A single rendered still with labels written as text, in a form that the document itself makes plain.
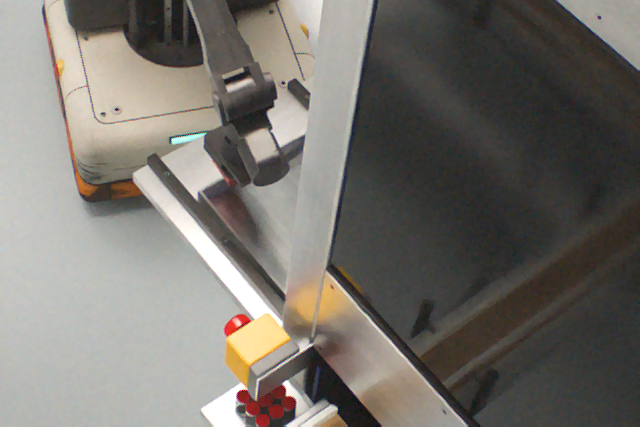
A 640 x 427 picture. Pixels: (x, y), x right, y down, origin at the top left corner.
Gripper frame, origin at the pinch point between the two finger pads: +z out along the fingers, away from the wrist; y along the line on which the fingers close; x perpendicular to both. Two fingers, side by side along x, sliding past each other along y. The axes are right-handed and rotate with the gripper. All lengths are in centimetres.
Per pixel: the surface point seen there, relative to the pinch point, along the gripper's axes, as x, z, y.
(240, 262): -7.8, -1.2, 12.8
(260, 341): -18.2, -16.4, 29.1
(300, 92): 20.3, 1.4, -8.9
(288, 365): -16.5, -14.9, 33.5
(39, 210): -3, 99, -61
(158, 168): -8.2, 1.5, -8.8
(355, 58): -13, -71, 26
